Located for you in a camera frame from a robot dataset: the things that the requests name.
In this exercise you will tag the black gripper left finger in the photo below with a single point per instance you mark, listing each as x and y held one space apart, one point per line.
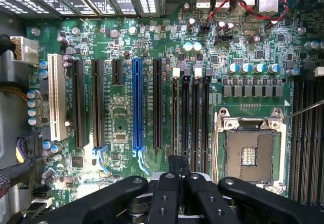
164 203

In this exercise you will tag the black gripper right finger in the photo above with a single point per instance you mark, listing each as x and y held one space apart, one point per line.
200 203

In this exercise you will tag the black RAM slot white latch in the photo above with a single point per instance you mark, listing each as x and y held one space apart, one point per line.
175 112
197 122

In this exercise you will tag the long black expansion slot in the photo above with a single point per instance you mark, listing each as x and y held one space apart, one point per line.
157 102
97 102
79 102

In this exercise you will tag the blue expansion slot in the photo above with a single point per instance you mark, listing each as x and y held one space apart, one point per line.
137 102

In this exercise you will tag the short black expansion slot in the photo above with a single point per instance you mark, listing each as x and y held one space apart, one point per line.
117 72

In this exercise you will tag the white PCI expansion slot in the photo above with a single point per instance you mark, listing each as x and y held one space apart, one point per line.
56 97

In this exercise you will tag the metal CPU socket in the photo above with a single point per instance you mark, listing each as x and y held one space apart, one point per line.
249 153

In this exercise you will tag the silver blue capacitor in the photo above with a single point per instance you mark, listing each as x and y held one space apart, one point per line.
233 68
245 68
274 68
258 68

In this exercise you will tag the thin metal locking lever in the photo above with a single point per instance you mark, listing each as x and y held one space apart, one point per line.
303 110

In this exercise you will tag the green PC motherboard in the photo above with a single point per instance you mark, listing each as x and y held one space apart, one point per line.
121 44

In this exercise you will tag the grey metal PC case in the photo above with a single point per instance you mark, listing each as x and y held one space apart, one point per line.
11 122

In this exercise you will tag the white power connector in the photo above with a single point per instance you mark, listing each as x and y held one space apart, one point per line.
24 49

